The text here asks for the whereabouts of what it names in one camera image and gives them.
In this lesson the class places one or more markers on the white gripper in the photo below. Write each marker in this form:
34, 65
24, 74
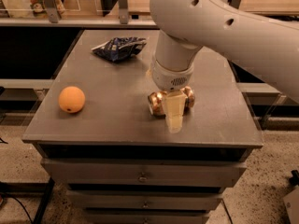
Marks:
169, 76

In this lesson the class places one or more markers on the crushed orange soda can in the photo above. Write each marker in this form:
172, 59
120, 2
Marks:
155, 101

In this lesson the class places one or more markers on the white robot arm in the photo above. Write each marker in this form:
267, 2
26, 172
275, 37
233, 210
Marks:
265, 47

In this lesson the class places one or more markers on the blue chip bag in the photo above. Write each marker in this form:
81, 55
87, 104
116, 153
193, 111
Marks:
118, 49

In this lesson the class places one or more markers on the grey drawer cabinet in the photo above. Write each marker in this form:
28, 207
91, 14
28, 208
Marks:
100, 151

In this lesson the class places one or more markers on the top drawer knob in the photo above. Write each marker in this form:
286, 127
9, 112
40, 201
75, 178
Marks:
142, 178

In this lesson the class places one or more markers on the orange fruit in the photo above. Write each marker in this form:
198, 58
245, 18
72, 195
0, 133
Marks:
71, 99

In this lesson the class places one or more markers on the grey box on floor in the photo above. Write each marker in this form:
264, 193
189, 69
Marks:
291, 202

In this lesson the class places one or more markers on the metal railing post middle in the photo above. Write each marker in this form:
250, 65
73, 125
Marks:
123, 11

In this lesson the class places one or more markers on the metal railing post left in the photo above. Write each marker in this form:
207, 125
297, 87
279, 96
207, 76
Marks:
52, 11

